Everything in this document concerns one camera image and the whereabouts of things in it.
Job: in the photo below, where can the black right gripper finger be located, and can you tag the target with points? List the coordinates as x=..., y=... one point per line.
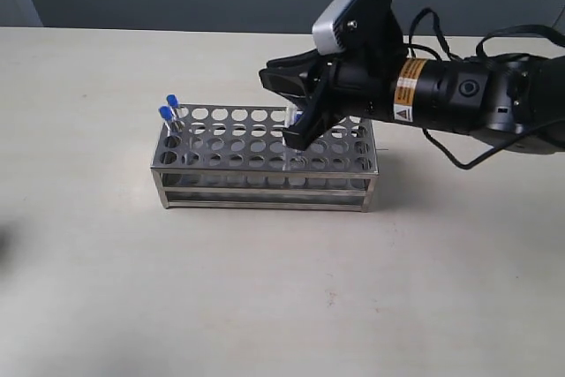
x=320, y=112

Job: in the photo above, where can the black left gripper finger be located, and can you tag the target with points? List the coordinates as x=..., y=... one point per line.
x=294, y=78

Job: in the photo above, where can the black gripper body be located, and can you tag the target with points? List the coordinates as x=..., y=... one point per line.
x=430, y=94

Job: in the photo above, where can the blue capped tube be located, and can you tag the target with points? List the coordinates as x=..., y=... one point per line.
x=173, y=103
x=168, y=118
x=293, y=113

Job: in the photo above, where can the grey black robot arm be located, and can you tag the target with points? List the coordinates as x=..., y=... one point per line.
x=521, y=108

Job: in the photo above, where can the stainless steel test tube rack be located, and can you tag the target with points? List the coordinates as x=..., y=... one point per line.
x=234, y=157

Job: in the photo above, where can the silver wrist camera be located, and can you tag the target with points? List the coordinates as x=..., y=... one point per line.
x=349, y=24

